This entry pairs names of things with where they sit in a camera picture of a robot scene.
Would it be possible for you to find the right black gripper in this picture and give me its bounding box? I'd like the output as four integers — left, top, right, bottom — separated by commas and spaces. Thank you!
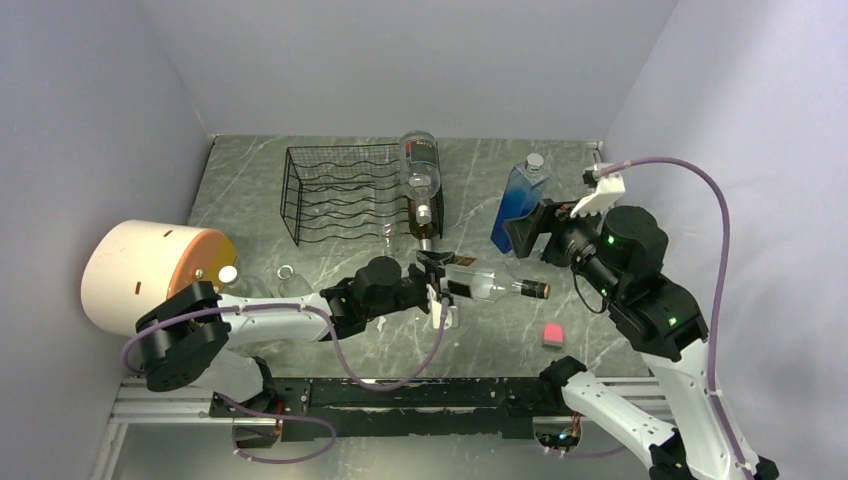
502, 193, 624, 301

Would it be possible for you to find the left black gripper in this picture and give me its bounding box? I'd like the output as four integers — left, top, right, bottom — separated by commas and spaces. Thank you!
366, 250, 456, 319

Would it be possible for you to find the tall blue square bottle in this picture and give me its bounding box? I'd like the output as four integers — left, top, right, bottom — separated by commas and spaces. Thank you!
490, 153, 550, 254

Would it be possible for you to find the clear bottle black cap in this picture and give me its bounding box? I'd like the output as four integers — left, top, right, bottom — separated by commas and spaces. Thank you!
440, 256, 550, 302

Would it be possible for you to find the clear round labelled bottle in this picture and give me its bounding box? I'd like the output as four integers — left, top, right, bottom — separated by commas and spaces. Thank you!
399, 130, 441, 201

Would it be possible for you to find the clear slim bottle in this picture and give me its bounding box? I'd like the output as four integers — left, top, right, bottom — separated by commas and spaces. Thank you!
276, 264, 314, 298
375, 194, 406, 254

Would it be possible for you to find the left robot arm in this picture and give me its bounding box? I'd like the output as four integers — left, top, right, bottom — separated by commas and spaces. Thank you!
121, 250, 456, 416

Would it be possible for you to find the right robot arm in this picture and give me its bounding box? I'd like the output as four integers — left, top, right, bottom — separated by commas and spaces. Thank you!
504, 199, 779, 479

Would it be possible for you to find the round clear bottle white cap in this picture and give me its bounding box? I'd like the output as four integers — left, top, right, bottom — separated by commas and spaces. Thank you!
218, 265, 272, 298

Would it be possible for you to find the small pink block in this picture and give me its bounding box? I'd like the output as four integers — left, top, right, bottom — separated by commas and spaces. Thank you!
542, 323, 565, 350

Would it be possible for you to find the white orange cylinder drum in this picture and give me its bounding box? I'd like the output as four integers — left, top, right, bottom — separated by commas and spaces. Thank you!
80, 220, 237, 337

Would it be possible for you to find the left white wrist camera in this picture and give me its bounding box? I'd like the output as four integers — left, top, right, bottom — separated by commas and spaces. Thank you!
430, 297, 460, 329

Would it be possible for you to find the black wire wine rack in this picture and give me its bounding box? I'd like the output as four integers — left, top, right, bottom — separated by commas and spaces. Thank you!
280, 141, 444, 245

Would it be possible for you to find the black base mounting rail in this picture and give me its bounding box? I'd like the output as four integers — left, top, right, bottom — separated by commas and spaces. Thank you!
245, 376, 573, 442

